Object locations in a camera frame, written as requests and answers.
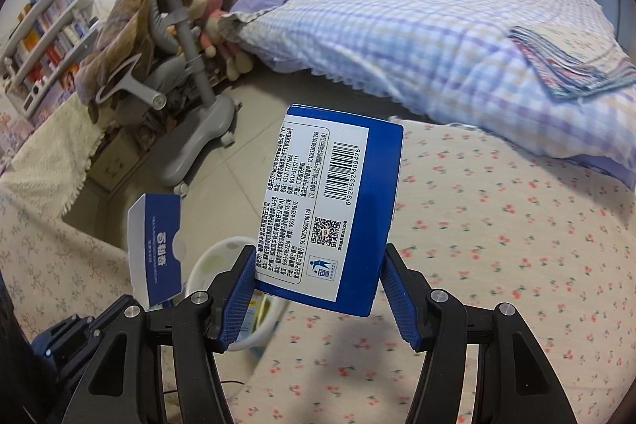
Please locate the brown cloth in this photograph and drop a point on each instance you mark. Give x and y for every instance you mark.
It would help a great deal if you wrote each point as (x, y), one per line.
(129, 16)

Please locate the cream fringed blanket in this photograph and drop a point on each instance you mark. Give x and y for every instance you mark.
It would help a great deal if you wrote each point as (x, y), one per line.
(44, 156)

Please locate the beige plush toy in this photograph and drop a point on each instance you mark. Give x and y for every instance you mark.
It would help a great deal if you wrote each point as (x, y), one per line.
(238, 66)

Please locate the pale floral blanket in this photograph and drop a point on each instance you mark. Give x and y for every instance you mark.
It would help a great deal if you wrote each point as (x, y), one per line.
(59, 255)

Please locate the folded striped blanket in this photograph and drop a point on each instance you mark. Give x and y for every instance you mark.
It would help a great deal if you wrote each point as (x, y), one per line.
(571, 66)

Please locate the blue plaid quilt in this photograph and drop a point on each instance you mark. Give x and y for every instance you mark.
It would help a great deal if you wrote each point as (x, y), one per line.
(397, 46)

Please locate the white bookshelf with books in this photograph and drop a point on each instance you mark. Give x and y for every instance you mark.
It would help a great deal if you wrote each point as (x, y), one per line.
(44, 36)

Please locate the white plastic bin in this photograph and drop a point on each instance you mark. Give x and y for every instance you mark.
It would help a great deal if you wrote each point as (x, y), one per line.
(208, 260)

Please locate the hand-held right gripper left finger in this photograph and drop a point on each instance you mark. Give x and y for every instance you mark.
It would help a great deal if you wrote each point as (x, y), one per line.
(238, 300)

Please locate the blue cardboard box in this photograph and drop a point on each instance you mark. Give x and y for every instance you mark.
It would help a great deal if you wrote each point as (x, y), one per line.
(357, 230)

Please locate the grey swivel chair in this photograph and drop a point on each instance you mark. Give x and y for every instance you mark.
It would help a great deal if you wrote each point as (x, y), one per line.
(198, 141)

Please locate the blue white carton sleeve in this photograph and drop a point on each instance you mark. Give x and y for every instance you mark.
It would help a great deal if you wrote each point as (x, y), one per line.
(159, 250)

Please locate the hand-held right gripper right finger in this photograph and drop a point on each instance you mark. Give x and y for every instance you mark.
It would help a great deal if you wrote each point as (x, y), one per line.
(397, 300)

